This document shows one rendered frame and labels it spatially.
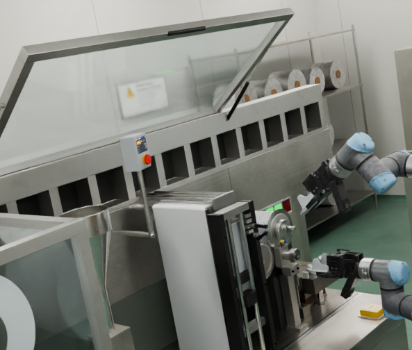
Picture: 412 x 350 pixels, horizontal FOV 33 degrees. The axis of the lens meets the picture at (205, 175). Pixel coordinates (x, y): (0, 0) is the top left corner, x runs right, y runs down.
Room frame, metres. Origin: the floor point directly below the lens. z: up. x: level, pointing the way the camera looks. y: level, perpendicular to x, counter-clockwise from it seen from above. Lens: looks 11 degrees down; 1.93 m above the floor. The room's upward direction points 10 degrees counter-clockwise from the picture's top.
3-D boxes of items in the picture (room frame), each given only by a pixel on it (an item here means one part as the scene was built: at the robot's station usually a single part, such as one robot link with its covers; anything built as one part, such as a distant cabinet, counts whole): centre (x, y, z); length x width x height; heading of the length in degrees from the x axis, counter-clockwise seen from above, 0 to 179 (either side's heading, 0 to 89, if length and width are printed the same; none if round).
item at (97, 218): (1.91, 0.36, 1.50); 0.14 x 0.14 x 0.06
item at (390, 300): (2.13, -0.54, 1.01); 0.11 x 0.08 x 0.11; 22
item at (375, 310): (2.31, -0.50, 0.91); 0.07 x 0.07 x 0.02; 46
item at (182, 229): (2.23, 0.12, 1.17); 0.34 x 0.05 x 0.54; 46
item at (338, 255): (2.25, -0.42, 1.12); 0.12 x 0.08 x 0.09; 46
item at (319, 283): (2.60, -0.23, 1.00); 0.40 x 0.16 x 0.06; 46
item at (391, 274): (2.14, -0.53, 1.11); 0.11 x 0.08 x 0.09; 46
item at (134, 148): (1.99, 0.18, 1.66); 0.07 x 0.07 x 0.10; 64
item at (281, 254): (2.31, -0.23, 1.05); 0.06 x 0.05 x 0.31; 46
